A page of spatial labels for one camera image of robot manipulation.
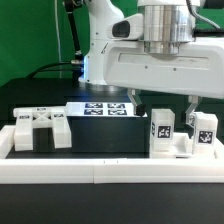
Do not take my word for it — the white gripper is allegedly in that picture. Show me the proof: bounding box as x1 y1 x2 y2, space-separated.
103 40 224 127

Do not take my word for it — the white chair seat part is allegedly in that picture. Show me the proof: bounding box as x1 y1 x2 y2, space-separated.
148 131 224 160

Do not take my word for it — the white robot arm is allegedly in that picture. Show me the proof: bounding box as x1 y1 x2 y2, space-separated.
80 0 224 125

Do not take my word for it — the white chair backrest part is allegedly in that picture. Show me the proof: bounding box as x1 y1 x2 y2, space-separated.
13 106 72 151

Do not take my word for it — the white sheet with tags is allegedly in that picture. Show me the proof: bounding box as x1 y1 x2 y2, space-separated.
65 101 148 118

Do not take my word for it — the white U-shaped border fence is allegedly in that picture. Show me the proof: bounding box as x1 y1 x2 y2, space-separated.
0 125 224 184

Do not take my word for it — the black cable on stand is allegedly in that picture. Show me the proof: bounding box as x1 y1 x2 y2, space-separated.
25 0 88 80

